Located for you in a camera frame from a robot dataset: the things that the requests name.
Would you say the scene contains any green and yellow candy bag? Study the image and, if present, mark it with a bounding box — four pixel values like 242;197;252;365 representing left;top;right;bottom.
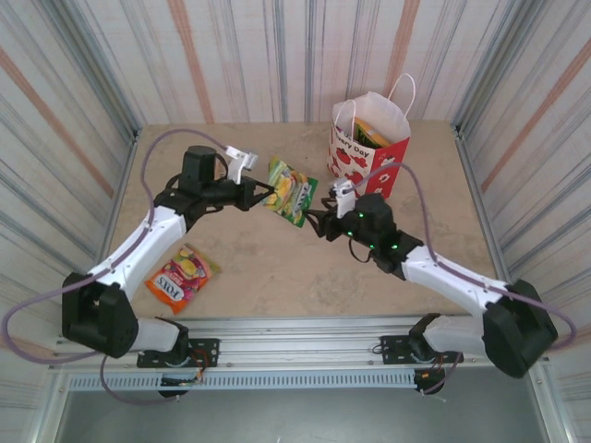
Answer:
260;155;320;228

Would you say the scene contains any orange Fox's candy bag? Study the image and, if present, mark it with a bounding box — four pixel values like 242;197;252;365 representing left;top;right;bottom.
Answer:
144;243;222;316

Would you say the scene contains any red and white paper bag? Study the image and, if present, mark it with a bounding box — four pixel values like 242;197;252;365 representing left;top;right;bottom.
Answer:
325;73;416;200

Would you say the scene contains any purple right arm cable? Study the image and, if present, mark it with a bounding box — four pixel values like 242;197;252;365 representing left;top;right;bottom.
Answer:
344;162;578;397

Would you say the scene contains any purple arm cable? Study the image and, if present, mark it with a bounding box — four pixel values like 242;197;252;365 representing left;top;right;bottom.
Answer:
0;127;232;406
344;162;578;397

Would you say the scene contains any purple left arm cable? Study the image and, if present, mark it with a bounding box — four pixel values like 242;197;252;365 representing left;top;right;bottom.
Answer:
0;127;232;406

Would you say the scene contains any aluminium side rail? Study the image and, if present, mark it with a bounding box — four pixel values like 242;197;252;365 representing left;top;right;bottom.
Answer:
452;124;525;327
76;128;142;336

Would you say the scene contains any aluminium rail frame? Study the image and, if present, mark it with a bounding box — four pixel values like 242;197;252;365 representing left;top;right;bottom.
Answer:
48;315;553;374

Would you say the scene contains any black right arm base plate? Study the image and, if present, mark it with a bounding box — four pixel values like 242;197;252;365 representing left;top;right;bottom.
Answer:
380;334;463;365

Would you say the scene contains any perforated metal cable tray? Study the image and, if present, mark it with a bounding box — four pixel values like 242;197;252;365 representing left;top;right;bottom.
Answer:
66;371;419;392

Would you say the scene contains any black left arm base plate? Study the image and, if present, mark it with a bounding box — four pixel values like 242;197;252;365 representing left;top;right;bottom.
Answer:
137;338;221;369

